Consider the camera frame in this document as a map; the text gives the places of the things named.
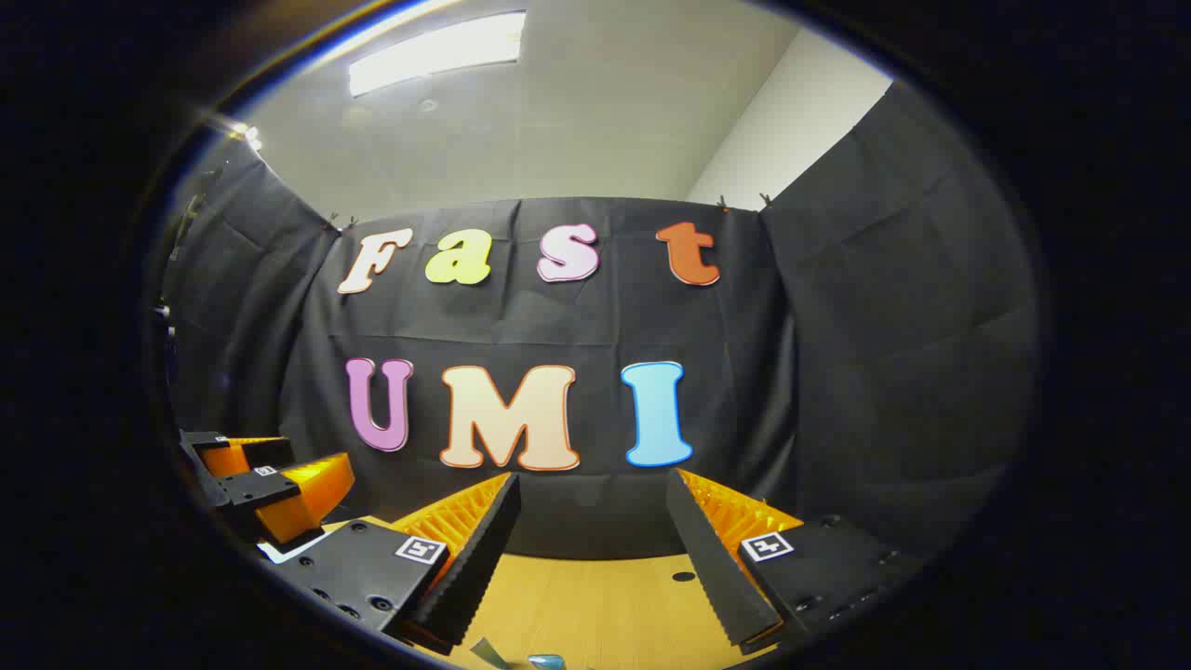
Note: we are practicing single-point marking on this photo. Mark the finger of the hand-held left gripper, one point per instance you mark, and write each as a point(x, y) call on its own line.
point(237, 456)
point(302, 498)

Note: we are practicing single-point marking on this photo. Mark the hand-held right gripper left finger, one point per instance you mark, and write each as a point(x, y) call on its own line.
point(484, 549)

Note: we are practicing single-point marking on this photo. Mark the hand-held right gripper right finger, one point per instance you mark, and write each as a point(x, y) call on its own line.
point(712, 568)

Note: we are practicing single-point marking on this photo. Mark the clear blue toner bottle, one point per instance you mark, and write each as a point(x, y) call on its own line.
point(547, 663)

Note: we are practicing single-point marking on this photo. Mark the black backdrop cloth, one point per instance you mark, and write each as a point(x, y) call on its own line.
point(558, 326)

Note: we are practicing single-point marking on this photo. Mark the ceiling light panel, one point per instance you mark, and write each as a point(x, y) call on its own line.
point(437, 51)

